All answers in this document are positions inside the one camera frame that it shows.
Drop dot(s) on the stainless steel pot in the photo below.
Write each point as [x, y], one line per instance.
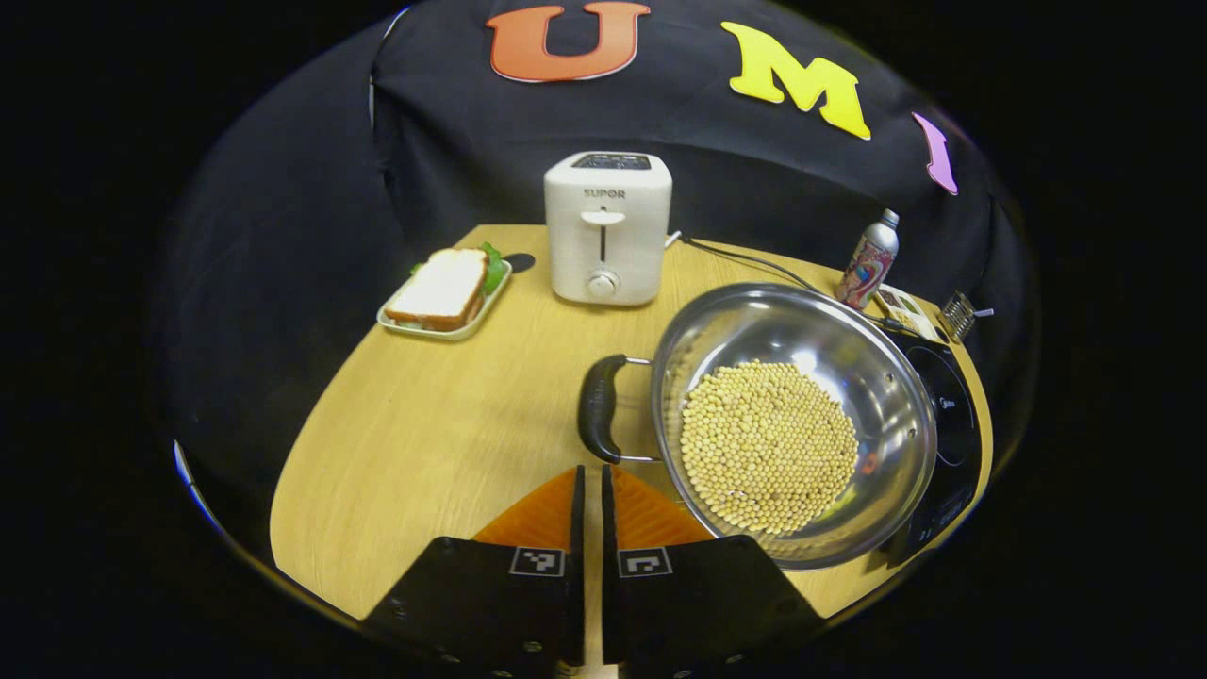
[886, 377]

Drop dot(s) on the white compartment seasoning dish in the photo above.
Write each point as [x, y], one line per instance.
[907, 311]

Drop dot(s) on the silver printed drink bottle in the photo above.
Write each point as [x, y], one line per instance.
[868, 264]

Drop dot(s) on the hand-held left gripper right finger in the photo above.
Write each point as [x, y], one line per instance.
[610, 566]

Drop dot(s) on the black induction cooktop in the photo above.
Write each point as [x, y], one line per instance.
[952, 424]

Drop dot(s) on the white toaster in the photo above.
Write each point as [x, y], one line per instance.
[608, 236]

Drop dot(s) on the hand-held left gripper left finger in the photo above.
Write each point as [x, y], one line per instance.
[577, 566]

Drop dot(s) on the sandwich with lettuce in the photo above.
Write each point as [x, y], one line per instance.
[438, 288]

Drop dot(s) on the pile of soybeans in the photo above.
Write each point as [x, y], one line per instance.
[768, 448]

